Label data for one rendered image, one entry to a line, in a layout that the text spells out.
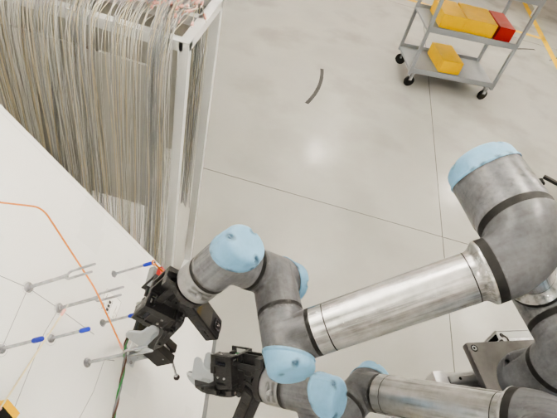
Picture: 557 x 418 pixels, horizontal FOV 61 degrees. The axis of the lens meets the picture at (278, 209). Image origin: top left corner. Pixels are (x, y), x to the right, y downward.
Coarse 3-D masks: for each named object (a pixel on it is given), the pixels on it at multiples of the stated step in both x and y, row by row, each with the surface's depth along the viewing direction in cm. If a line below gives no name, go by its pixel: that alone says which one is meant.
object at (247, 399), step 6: (246, 390) 92; (246, 396) 92; (252, 396) 91; (240, 402) 92; (246, 402) 92; (252, 402) 92; (258, 402) 94; (240, 408) 92; (246, 408) 92; (252, 408) 93; (234, 414) 93; (240, 414) 92; (246, 414) 92; (252, 414) 95
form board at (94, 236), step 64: (0, 128) 84; (0, 192) 80; (64, 192) 94; (0, 256) 77; (64, 256) 89; (128, 256) 107; (0, 320) 74; (64, 320) 85; (128, 320) 101; (0, 384) 71; (64, 384) 81; (128, 384) 96; (192, 384) 116
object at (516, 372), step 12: (528, 348) 102; (504, 360) 107; (516, 360) 103; (528, 360) 100; (504, 372) 104; (516, 372) 102; (528, 372) 100; (504, 384) 104; (516, 384) 101; (528, 384) 99; (540, 384) 97
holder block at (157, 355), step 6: (168, 342) 97; (162, 348) 94; (174, 348) 98; (144, 354) 94; (150, 354) 94; (156, 354) 94; (162, 354) 94; (168, 354) 96; (150, 360) 96; (156, 360) 96; (162, 360) 96; (168, 360) 95
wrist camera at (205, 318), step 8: (208, 304) 88; (184, 312) 84; (192, 312) 84; (200, 312) 85; (208, 312) 88; (192, 320) 85; (200, 320) 85; (208, 320) 87; (216, 320) 90; (200, 328) 87; (208, 328) 87; (216, 328) 89; (208, 336) 88; (216, 336) 89
